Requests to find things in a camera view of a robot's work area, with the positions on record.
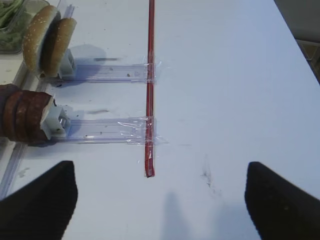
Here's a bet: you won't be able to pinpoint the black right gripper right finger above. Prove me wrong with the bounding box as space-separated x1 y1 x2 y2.
244 161 320 240

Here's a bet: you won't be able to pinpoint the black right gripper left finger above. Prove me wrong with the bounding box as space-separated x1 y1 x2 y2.
0 160 78 240

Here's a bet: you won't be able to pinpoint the rear brown meat patty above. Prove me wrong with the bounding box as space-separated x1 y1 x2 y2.
26 91 53 144

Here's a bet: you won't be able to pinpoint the middle brown meat patty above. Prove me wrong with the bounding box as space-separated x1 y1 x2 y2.
2 90 35 143

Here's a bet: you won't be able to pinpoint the green lettuce leaves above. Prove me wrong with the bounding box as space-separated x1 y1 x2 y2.
0 0 33 51

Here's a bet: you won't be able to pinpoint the white pusher block right lower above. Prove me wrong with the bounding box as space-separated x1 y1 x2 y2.
40 97 71 140

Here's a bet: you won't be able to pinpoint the white pusher block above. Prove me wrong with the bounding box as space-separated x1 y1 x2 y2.
58 48 77 79
40 97 71 140

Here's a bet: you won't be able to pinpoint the red plastic strip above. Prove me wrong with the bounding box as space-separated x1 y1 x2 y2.
144 0 155 178

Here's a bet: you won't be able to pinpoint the white pusher block right upper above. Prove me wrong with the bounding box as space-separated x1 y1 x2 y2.
58 48 77 79

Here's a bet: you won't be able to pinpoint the brown bottom burger bun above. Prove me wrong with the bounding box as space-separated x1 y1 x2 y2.
41 18 77 78

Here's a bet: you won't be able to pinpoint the sesame top burger bun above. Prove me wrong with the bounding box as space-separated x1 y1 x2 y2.
22 5 61 74

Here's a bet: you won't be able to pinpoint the clear plastic salad container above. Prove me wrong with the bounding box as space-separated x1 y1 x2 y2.
0 0 51 54

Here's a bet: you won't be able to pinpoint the clear rail under patties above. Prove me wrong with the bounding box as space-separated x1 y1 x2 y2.
47 116 168 145

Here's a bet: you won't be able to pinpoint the clear rail under buns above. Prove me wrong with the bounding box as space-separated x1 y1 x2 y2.
45 63 157 85

